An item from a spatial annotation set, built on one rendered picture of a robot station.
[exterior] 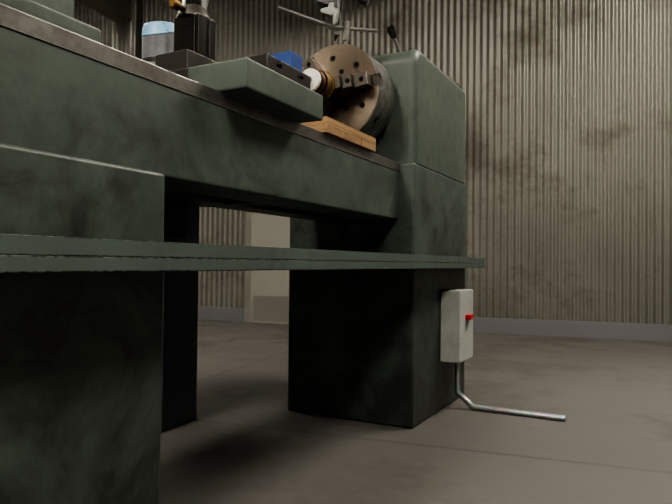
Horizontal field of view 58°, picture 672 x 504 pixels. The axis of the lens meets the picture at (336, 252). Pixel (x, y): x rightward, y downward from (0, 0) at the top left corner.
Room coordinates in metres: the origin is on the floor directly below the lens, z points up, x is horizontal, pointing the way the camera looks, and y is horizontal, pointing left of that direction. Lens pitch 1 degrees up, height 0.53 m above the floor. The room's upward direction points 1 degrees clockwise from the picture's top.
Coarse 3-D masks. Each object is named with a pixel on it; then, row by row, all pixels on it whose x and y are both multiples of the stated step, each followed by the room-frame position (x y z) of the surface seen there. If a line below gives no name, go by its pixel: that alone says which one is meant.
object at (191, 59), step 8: (160, 56) 1.41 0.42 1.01; (168, 56) 1.40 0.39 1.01; (176, 56) 1.38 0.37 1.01; (184, 56) 1.37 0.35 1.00; (192, 56) 1.38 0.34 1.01; (200, 56) 1.41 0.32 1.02; (160, 64) 1.41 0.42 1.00; (168, 64) 1.40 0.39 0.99; (176, 64) 1.38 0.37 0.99; (184, 64) 1.37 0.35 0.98; (192, 64) 1.38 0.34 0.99; (200, 64) 1.41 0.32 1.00
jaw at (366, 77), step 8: (336, 80) 1.84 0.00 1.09; (344, 80) 1.84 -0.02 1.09; (352, 80) 1.84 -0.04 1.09; (360, 80) 1.85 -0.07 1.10; (368, 80) 1.84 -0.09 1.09; (376, 80) 1.86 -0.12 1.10; (336, 88) 1.84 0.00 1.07; (344, 88) 1.85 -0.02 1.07; (352, 88) 1.86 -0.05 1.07; (360, 88) 1.87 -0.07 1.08
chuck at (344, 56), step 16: (336, 48) 1.93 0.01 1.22; (352, 48) 1.90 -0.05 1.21; (320, 64) 1.95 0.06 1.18; (336, 64) 1.93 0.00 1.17; (352, 64) 1.90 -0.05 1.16; (368, 64) 1.87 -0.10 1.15; (384, 80) 1.90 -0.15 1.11; (352, 96) 1.90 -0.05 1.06; (368, 96) 1.87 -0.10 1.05; (384, 96) 1.90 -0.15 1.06; (336, 112) 1.93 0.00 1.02; (352, 112) 1.90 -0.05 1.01; (368, 112) 1.87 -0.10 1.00; (384, 112) 1.93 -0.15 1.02; (368, 128) 1.91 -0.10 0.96
